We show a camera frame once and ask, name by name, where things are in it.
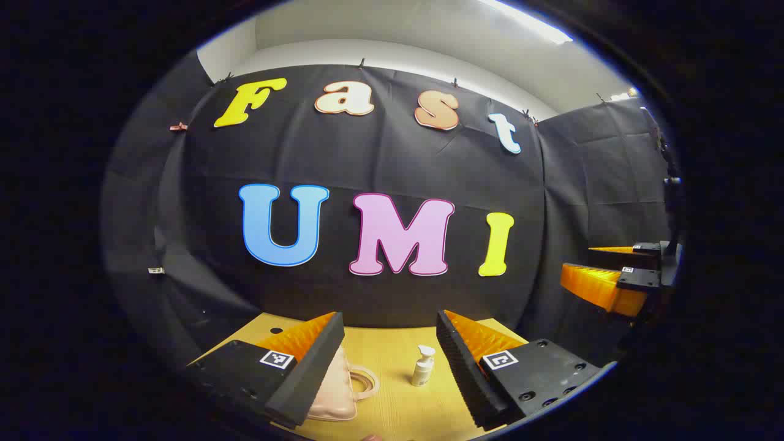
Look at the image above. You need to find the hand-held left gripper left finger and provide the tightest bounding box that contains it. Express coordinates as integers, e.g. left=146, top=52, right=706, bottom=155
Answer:
left=187, top=311, right=345, bottom=428

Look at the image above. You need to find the black stand pole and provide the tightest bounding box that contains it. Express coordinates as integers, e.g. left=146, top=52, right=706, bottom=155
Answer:
left=640, top=106, right=684, bottom=246

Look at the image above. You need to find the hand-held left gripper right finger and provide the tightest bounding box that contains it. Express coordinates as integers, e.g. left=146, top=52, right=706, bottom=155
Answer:
left=436, top=309, right=604, bottom=431

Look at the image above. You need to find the white pump bottle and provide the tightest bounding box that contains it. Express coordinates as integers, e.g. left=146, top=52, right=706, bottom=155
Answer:
left=411, top=344, right=436, bottom=388

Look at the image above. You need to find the small pink suitcase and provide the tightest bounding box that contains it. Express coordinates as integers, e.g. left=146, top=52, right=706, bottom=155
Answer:
left=306, top=346, right=380, bottom=422

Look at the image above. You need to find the ceiling light strip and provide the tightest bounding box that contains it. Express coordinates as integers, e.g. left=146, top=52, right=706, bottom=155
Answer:
left=478, top=0, right=575, bottom=45

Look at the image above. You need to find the black backdrop cloth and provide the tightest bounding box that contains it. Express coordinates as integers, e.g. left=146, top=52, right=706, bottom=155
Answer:
left=101, top=52, right=674, bottom=368

